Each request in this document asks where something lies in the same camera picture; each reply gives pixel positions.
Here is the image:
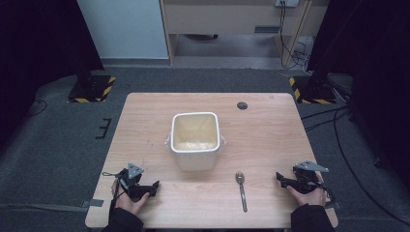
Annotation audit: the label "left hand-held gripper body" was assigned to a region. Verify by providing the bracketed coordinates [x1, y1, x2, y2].
[117, 162, 153, 199]

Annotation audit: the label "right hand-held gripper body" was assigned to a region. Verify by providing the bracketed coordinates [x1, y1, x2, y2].
[291, 159, 330, 195]

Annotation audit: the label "metal spoon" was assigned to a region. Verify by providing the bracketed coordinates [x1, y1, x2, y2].
[234, 170, 249, 214]

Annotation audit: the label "white plastic container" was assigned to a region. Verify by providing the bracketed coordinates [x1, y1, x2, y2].
[164, 111, 227, 172]

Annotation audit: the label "person's right hand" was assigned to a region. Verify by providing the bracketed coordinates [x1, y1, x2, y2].
[285, 172, 328, 208]

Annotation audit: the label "person's left hand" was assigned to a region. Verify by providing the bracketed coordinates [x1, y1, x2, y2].
[110, 178, 151, 216]

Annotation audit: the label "striped black stand base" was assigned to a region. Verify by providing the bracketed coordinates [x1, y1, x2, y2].
[66, 74, 117, 104]
[287, 74, 338, 105]

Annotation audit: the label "black curtain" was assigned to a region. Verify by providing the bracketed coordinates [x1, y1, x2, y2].
[307, 0, 410, 194]
[0, 0, 105, 153]

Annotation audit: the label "grey power strip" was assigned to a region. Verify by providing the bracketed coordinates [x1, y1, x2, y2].
[274, 0, 301, 9]

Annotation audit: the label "left gripper black cord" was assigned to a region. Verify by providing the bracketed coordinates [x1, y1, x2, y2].
[102, 171, 130, 210]

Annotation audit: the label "gripper black cord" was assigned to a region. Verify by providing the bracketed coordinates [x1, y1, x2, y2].
[102, 171, 130, 210]
[316, 181, 337, 205]

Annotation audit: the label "right gripper black cord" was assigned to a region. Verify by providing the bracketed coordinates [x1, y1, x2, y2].
[316, 181, 337, 205]

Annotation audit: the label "long black floor cable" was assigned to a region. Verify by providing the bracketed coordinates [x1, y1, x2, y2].
[333, 108, 410, 227]

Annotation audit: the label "thin black floor cable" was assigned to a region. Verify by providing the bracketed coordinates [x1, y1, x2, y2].
[26, 99, 48, 118]

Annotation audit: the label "black power cables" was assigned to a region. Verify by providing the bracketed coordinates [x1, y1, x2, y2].
[278, 0, 314, 71]

